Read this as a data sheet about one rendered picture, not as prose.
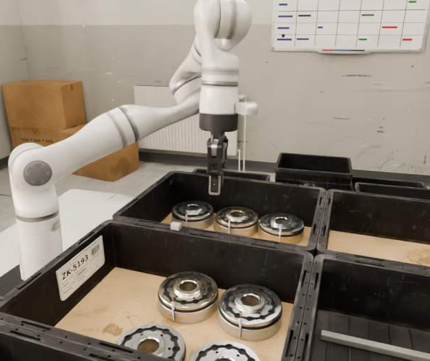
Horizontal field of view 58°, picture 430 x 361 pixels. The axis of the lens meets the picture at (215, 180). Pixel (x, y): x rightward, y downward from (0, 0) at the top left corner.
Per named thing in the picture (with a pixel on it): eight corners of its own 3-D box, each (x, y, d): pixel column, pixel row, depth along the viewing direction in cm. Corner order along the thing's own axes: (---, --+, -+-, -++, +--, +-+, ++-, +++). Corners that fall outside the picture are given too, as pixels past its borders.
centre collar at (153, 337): (124, 358, 53) (123, 354, 53) (140, 333, 57) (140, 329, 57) (157, 366, 52) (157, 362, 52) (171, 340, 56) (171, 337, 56)
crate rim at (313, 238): (109, 228, 78) (107, 217, 77) (172, 177, 105) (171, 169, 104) (313, 263, 66) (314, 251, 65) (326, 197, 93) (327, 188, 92)
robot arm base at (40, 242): (15, 281, 94) (6, 215, 88) (46, 264, 101) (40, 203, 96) (43, 293, 90) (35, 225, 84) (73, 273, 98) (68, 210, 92)
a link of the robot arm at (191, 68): (216, 17, 82) (237, 51, 82) (192, 74, 107) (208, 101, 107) (178, 33, 79) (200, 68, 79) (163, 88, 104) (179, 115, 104)
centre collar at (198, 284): (168, 293, 66) (168, 290, 66) (181, 277, 70) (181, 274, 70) (195, 300, 64) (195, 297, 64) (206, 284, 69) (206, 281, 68)
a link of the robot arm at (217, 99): (257, 116, 71) (259, 81, 69) (196, 114, 72) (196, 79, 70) (257, 112, 79) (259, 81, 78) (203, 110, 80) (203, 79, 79)
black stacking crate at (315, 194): (115, 268, 82) (109, 220, 78) (173, 210, 108) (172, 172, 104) (307, 309, 70) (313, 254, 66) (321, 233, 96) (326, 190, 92)
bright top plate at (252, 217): (209, 223, 91) (209, 220, 91) (223, 205, 100) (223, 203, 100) (251, 230, 88) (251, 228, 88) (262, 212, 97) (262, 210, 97)
